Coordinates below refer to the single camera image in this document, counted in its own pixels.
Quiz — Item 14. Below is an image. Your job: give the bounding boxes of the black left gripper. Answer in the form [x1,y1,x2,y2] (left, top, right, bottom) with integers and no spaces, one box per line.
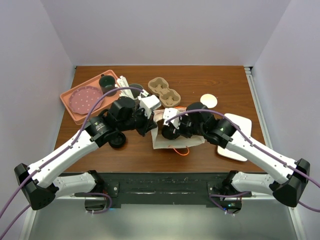
[118,103,158,137]

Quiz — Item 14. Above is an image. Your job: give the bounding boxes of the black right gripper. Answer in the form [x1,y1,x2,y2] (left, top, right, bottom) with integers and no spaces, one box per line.
[170,112,206,138]

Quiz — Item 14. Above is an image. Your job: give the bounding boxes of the black plastic cup lid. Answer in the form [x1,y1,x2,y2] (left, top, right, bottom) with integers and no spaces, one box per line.
[161,125,180,140]

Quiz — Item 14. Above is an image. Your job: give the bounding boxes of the cream paper takeout bag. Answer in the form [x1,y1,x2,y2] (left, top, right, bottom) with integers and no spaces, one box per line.
[150,109,205,153]

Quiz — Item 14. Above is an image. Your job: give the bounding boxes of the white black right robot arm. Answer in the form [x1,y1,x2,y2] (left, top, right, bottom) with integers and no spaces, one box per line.
[168,102,311,207]

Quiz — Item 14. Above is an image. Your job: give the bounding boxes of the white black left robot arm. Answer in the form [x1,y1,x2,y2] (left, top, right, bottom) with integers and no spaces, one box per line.
[14,95,161,210]

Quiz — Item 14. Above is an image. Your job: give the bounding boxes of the grey cylindrical utensil holder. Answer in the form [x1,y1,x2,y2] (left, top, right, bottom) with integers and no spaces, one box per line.
[129,83,144,100]

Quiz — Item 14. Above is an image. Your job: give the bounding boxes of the cardboard two-cup carrier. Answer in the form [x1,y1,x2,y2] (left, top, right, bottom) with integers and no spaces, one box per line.
[148,77,181,108]

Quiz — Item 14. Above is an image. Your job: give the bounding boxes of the pink rectangular tray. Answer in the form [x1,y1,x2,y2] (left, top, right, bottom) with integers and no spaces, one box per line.
[60,70,121,125]

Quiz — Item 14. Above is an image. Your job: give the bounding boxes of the dark green mug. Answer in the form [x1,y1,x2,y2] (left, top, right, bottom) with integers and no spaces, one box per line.
[98,74,116,94]

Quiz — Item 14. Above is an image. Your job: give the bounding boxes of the white rectangular plate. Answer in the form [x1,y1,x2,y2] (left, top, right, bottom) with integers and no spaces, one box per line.
[217,113,252,162]

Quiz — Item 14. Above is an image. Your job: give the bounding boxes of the pink polka dot plate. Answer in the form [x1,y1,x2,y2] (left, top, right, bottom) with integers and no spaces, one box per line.
[68,86,103,115]

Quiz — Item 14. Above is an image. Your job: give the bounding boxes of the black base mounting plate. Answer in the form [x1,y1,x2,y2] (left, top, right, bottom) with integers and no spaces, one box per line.
[49,172,281,212]

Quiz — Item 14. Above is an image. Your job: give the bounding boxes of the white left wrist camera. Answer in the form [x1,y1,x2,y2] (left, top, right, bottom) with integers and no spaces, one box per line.
[138,95,162,118]

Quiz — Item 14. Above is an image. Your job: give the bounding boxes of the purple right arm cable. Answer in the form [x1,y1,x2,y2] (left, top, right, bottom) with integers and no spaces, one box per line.
[164,109,320,216]

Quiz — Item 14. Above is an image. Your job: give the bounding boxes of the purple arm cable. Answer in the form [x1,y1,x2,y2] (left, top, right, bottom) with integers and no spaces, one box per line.
[164,109,320,216]
[0,86,148,240]

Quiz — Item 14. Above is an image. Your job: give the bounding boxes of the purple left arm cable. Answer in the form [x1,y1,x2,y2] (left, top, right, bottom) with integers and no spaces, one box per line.
[0,86,148,240]

